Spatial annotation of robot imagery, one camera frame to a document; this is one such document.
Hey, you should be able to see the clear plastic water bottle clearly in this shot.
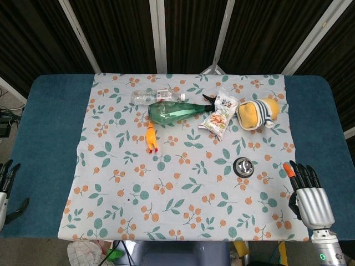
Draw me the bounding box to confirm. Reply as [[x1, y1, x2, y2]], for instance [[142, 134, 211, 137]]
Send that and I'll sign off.
[[130, 88, 186, 106]]

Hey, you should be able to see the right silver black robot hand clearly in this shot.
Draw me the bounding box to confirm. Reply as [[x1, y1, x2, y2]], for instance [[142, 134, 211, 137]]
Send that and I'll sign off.
[[282, 160, 336, 229]]

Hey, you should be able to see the green plastic object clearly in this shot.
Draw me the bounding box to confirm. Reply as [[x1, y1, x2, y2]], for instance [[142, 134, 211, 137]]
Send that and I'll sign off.
[[106, 248, 125, 262]]

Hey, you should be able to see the peanut snack packet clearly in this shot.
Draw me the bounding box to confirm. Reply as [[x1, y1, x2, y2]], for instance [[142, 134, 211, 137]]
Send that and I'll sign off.
[[197, 88, 239, 142]]

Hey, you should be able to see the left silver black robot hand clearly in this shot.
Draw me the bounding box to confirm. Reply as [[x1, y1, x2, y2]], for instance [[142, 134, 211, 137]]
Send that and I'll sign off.
[[0, 159, 31, 231]]

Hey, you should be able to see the orange rubber chicken toy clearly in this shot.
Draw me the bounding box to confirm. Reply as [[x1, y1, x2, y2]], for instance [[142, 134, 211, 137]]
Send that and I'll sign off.
[[145, 121, 159, 155]]

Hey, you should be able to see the white metal frame post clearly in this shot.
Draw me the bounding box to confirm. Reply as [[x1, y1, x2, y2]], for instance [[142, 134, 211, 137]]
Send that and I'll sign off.
[[149, 0, 168, 74], [200, 0, 236, 75], [282, 0, 349, 75], [58, 0, 102, 74]]

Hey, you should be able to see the black cables bundle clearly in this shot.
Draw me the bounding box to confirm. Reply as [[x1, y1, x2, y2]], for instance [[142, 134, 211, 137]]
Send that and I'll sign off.
[[0, 85, 23, 137]]

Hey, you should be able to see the blue table cover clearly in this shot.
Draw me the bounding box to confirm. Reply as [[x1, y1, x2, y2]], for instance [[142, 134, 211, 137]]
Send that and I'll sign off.
[[0, 74, 355, 241]]

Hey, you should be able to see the green spray bottle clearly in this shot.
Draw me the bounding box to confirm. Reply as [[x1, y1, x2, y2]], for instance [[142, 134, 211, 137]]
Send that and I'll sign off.
[[148, 94, 217, 125]]

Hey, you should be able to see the white checked plastic bag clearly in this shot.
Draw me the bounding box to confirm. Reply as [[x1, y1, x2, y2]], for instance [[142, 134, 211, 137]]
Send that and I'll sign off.
[[67, 240, 113, 266]]

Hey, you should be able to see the yellow striped plush toy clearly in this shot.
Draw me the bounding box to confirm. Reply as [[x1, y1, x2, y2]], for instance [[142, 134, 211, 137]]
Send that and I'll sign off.
[[236, 97, 279, 130]]

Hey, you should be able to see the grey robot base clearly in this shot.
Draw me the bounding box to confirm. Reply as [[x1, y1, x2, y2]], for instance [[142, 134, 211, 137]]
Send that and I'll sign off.
[[132, 240, 231, 266]]

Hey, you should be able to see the floral patterned tablecloth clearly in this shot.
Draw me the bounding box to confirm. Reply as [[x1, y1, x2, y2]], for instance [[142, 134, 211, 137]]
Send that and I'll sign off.
[[57, 73, 310, 242]]

